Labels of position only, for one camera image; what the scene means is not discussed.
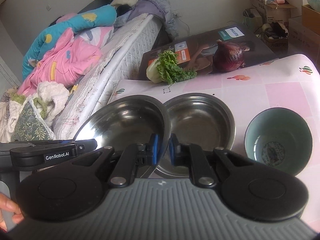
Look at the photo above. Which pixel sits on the grey padded jacket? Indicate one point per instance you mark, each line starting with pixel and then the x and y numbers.
pixel 150 5

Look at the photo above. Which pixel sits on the open shallow cardboard box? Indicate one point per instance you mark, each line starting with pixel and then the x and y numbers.
pixel 311 16

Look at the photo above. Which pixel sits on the steel bowl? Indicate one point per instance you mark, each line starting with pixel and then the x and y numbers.
pixel 200 120

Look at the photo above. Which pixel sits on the white wall switch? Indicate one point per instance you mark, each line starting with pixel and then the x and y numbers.
pixel 48 7

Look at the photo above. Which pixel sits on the checkered cloth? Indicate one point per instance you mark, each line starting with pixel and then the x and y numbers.
pixel 5 95

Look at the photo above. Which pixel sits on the pink printed tablecloth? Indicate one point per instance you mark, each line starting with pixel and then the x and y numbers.
pixel 275 92

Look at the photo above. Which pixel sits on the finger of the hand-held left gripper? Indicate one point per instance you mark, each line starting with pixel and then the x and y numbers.
pixel 86 145

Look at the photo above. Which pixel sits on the green ceramic bowl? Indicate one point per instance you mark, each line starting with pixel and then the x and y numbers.
pixel 277 135

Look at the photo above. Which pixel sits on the white fleece blanket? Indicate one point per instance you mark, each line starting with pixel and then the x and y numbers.
pixel 53 90

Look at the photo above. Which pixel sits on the pale green plastic bag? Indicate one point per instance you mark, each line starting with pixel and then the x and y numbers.
pixel 314 0

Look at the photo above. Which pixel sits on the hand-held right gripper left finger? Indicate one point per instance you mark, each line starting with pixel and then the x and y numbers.
pixel 155 150

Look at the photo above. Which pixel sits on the white wall socket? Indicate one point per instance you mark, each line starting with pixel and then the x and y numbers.
pixel 176 13

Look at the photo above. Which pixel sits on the flat printed appliance box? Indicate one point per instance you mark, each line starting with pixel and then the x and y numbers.
pixel 240 33

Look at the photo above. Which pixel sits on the person's left hand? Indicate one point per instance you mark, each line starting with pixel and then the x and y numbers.
pixel 8 212

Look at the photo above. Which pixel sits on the large cardboard box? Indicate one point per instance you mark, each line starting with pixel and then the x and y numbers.
pixel 305 37

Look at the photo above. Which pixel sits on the cluttered cardboard box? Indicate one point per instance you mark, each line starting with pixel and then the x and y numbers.
pixel 272 12

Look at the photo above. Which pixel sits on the shallow steel plate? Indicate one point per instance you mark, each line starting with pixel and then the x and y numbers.
pixel 125 120

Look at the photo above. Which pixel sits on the red onion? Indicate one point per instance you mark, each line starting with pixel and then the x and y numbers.
pixel 228 57

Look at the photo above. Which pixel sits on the green leaf-print pillow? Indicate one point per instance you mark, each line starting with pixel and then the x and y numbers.
pixel 30 125

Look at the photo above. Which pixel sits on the blue printed quilt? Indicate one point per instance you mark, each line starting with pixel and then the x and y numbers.
pixel 75 22

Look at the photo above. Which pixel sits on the pink printed blanket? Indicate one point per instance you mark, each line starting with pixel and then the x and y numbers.
pixel 67 60

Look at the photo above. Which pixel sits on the green paper bag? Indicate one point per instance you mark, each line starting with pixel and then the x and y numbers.
pixel 251 20

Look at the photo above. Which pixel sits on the napa cabbage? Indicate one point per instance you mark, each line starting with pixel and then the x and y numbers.
pixel 170 67

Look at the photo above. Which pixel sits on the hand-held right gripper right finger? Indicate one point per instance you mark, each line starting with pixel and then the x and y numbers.
pixel 173 152

